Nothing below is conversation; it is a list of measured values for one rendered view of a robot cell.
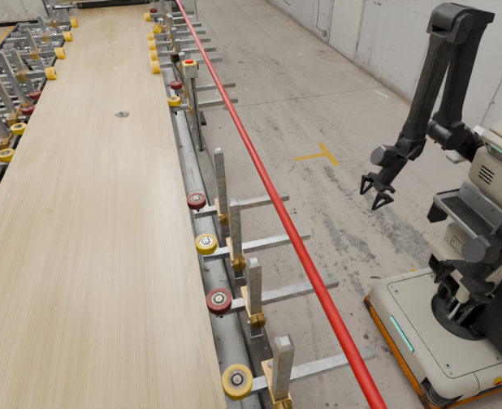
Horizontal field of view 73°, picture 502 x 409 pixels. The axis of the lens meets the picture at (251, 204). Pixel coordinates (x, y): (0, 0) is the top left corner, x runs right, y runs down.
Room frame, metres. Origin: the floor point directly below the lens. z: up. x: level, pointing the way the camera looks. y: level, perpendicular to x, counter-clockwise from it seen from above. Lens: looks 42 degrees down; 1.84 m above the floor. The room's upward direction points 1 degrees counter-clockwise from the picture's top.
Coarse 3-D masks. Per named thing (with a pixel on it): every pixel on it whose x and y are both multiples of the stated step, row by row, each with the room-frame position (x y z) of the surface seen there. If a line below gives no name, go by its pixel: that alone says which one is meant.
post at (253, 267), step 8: (256, 256) 0.60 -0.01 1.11; (248, 264) 0.57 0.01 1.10; (256, 264) 0.57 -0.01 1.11; (248, 272) 0.57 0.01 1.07; (256, 272) 0.57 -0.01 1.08; (248, 280) 0.58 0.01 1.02; (256, 280) 0.57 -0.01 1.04; (248, 288) 0.58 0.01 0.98; (256, 288) 0.57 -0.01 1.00; (248, 296) 0.59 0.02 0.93; (256, 296) 0.56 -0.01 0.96; (248, 304) 0.59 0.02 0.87; (256, 304) 0.56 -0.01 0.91; (256, 312) 0.56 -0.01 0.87
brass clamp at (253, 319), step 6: (240, 288) 0.66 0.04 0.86; (246, 294) 0.63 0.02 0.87; (246, 300) 0.61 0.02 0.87; (246, 306) 0.59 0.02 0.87; (246, 312) 0.58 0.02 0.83; (258, 312) 0.57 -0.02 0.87; (252, 318) 0.55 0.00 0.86; (258, 318) 0.55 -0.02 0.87; (264, 318) 0.55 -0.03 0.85; (252, 324) 0.53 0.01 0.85; (258, 324) 0.54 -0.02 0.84; (264, 324) 0.54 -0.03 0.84
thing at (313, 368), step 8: (360, 352) 0.44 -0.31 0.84; (368, 352) 0.44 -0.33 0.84; (320, 360) 0.42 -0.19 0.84; (328, 360) 0.42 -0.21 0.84; (336, 360) 0.42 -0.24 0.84; (344, 360) 0.42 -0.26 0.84; (296, 368) 0.40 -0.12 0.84; (304, 368) 0.40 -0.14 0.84; (312, 368) 0.40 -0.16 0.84; (320, 368) 0.40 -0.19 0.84; (328, 368) 0.40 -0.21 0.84; (336, 368) 0.41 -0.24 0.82; (264, 376) 0.38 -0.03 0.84; (296, 376) 0.38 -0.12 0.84; (304, 376) 0.38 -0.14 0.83; (312, 376) 0.39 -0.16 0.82; (256, 384) 0.36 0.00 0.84; (264, 384) 0.36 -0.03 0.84; (256, 392) 0.35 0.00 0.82
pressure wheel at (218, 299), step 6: (216, 288) 0.63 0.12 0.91; (222, 288) 0.63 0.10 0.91; (210, 294) 0.61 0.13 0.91; (216, 294) 0.61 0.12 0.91; (222, 294) 0.61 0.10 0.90; (228, 294) 0.61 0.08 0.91; (210, 300) 0.59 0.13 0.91; (216, 300) 0.59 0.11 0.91; (222, 300) 0.59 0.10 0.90; (228, 300) 0.59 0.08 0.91; (210, 306) 0.57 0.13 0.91; (216, 306) 0.57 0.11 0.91; (222, 306) 0.57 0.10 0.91; (228, 306) 0.57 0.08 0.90; (216, 312) 0.56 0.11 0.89; (222, 312) 0.56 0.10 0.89
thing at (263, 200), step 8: (240, 200) 1.14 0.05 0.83; (248, 200) 1.14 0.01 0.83; (256, 200) 1.14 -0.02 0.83; (264, 200) 1.14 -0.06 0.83; (208, 208) 1.10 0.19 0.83; (216, 208) 1.09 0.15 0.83; (240, 208) 1.11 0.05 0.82; (248, 208) 1.12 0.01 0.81; (200, 216) 1.06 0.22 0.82; (208, 216) 1.07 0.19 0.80
